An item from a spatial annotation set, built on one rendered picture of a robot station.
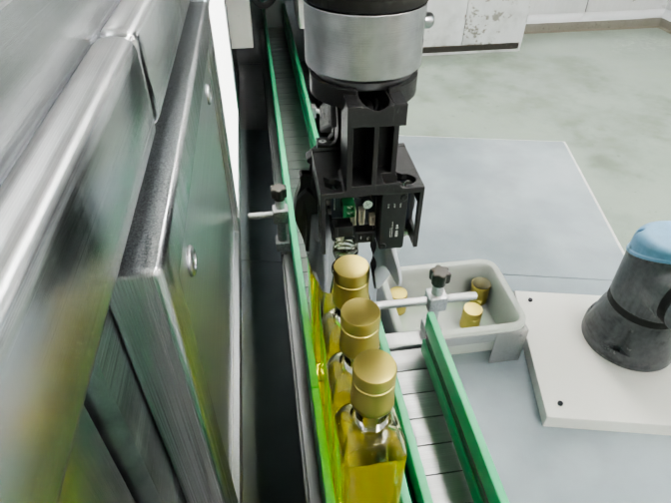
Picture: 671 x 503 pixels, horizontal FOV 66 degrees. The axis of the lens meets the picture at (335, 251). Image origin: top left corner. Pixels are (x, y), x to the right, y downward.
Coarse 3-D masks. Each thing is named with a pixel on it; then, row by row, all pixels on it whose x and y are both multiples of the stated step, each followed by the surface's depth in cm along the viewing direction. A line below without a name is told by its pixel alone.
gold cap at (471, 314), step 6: (468, 306) 92; (474, 306) 92; (480, 306) 92; (462, 312) 93; (468, 312) 91; (474, 312) 91; (480, 312) 91; (462, 318) 93; (468, 318) 92; (474, 318) 91; (480, 318) 92; (462, 324) 94; (468, 324) 92; (474, 324) 92
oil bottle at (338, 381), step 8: (336, 352) 50; (328, 360) 50; (336, 360) 49; (328, 368) 50; (336, 368) 48; (328, 376) 50; (336, 376) 48; (344, 376) 47; (328, 384) 50; (336, 384) 47; (344, 384) 47; (328, 392) 51; (336, 392) 47; (344, 392) 47; (328, 400) 52; (336, 400) 47; (344, 400) 47; (328, 408) 54; (336, 408) 48; (328, 416) 55; (328, 424) 56; (328, 432) 57; (328, 440) 58
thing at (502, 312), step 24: (432, 264) 97; (456, 264) 97; (480, 264) 98; (384, 288) 92; (408, 288) 98; (456, 288) 100; (504, 288) 92; (408, 312) 97; (456, 312) 97; (504, 312) 92; (456, 336) 84
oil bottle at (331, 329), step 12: (324, 324) 54; (336, 324) 52; (324, 336) 53; (336, 336) 51; (324, 348) 54; (336, 348) 51; (324, 360) 56; (324, 372) 58; (324, 384) 60; (324, 396) 62; (324, 408) 64
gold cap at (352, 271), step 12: (336, 264) 48; (348, 264) 48; (360, 264) 48; (336, 276) 48; (348, 276) 47; (360, 276) 47; (336, 288) 49; (348, 288) 48; (360, 288) 48; (336, 300) 50
